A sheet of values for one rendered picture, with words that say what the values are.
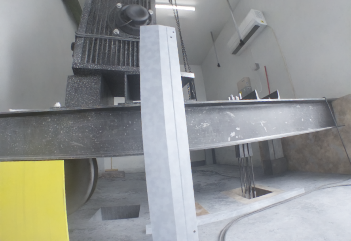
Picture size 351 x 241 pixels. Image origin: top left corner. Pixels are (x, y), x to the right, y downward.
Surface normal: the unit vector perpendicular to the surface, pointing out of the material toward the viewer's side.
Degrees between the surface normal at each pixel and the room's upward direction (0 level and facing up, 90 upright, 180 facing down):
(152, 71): 90
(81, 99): 90
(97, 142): 90
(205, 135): 90
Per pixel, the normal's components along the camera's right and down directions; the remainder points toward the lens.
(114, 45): 0.42, -0.25
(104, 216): 0.19, -0.25
